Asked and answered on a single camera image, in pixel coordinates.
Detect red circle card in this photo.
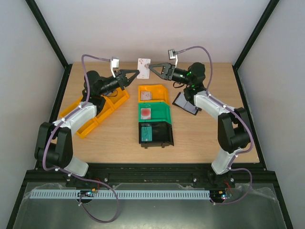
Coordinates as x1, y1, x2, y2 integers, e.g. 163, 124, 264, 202
140, 108, 152, 120

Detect yellow storage bin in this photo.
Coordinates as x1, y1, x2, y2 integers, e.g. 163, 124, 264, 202
138, 84, 170, 105

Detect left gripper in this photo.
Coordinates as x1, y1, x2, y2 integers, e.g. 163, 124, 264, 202
99, 70, 140, 96

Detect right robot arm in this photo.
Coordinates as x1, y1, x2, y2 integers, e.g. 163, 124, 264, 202
149, 62, 253, 187

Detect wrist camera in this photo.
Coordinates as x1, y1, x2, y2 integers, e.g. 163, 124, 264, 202
110, 57, 120, 78
168, 49, 178, 67

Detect white card in yellow bin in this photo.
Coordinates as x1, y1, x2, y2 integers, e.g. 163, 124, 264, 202
140, 91, 152, 101

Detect black storage bin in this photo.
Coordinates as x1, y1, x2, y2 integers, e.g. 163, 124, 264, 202
138, 122, 174, 149

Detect right black frame post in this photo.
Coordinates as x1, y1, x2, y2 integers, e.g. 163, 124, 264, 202
233, 0, 280, 70

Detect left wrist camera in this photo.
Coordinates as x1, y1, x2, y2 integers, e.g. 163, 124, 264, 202
110, 57, 120, 78

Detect grey slotted cable duct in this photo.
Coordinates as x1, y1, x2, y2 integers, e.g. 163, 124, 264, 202
29, 189, 210, 200

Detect teal card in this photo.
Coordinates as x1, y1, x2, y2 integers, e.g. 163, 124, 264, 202
141, 126, 153, 142

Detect black aluminium frame rail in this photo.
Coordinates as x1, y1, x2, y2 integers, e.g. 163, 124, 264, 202
22, 163, 277, 189

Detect long yellow divided tray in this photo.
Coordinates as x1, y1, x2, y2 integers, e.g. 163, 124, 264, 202
54, 88, 130, 138

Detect black frame post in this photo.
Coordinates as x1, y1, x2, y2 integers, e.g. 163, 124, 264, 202
25, 0, 72, 70
233, 0, 280, 70

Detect white card red dots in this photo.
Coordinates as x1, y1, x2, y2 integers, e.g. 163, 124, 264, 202
137, 58, 151, 79

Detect green storage bin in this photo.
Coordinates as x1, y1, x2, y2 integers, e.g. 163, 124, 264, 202
138, 102, 172, 124

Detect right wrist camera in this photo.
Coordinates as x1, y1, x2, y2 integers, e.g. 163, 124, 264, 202
168, 49, 178, 67

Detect left black frame post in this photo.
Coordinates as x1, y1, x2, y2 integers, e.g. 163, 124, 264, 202
25, 0, 72, 70

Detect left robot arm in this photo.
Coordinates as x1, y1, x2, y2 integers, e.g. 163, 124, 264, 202
34, 69, 140, 177

